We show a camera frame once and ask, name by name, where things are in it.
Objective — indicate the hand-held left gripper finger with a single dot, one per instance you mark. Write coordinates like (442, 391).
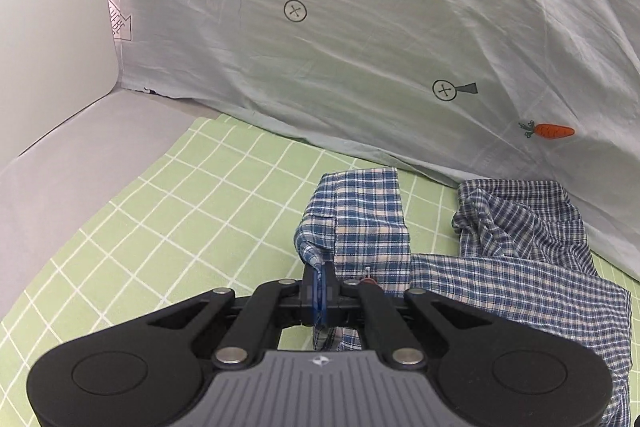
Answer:
(315, 298)
(326, 298)

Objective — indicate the blue plaid shirt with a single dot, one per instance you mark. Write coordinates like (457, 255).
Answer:
(500, 297)

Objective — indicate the green checked bed sheet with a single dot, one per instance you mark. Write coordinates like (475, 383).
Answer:
(190, 207)

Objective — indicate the white carrot print sheet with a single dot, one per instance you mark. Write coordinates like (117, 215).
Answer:
(375, 32)

